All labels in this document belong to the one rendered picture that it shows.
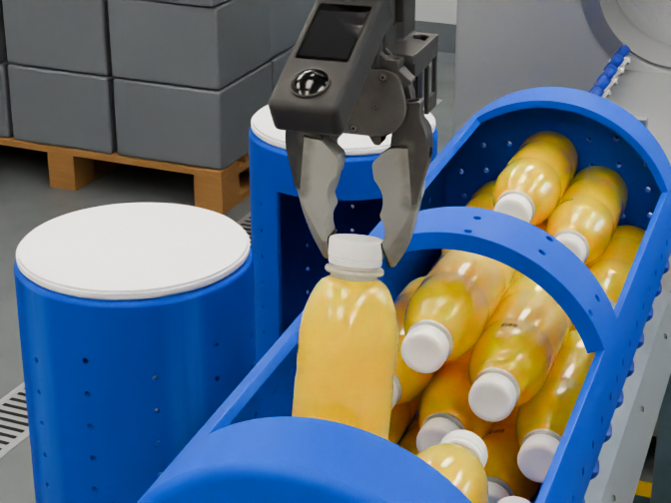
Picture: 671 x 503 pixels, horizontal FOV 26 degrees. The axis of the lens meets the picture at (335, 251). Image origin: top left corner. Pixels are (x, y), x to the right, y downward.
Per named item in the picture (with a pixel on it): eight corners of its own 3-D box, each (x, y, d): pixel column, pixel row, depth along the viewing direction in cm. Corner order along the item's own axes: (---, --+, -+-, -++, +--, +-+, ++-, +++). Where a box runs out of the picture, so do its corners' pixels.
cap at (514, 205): (490, 218, 153) (486, 224, 152) (504, 187, 151) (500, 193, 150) (523, 235, 153) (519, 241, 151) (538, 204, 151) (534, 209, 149)
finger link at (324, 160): (352, 235, 107) (374, 119, 103) (326, 264, 102) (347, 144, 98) (314, 223, 108) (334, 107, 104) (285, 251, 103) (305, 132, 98)
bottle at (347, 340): (375, 500, 108) (398, 253, 105) (386, 534, 101) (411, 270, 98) (280, 495, 107) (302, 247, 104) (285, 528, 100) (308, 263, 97)
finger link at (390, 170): (449, 240, 105) (430, 117, 101) (426, 271, 99) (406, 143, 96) (408, 242, 106) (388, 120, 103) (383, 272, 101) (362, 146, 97)
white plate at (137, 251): (222, 298, 159) (223, 308, 160) (269, 208, 184) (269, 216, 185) (-20, 283, 163) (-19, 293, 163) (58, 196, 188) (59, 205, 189)
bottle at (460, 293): (521, 237, 137) (471, 318, 121) (511, 302, 140) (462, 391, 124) (448, 222, 139) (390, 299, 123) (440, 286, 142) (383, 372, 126)
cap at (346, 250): (379, 258, 103) (381, 234, 103) (385, 267, 99) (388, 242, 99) (325, 254, 103) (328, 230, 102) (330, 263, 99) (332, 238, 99)
